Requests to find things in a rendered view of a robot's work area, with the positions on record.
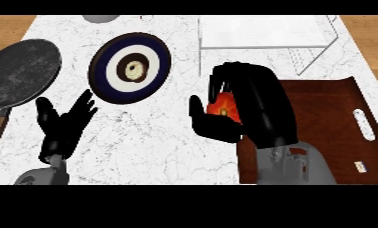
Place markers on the dark grey frying pan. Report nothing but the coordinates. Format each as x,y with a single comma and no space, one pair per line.
24,72

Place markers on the brown wooden tray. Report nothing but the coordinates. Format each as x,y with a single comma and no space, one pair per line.
334,128

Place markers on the grey round object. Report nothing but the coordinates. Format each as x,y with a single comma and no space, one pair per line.
100,18

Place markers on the blue and white plate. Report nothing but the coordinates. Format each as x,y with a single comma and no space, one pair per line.
130,68

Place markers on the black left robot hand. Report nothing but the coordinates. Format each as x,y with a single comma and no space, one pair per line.
62,126

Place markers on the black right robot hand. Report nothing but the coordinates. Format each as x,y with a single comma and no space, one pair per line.
260,105

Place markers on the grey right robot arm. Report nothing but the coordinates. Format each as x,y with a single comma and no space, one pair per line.
294,165

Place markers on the red tomato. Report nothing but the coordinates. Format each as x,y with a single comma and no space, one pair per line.
226,106

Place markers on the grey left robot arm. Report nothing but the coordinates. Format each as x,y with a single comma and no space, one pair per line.
44,172

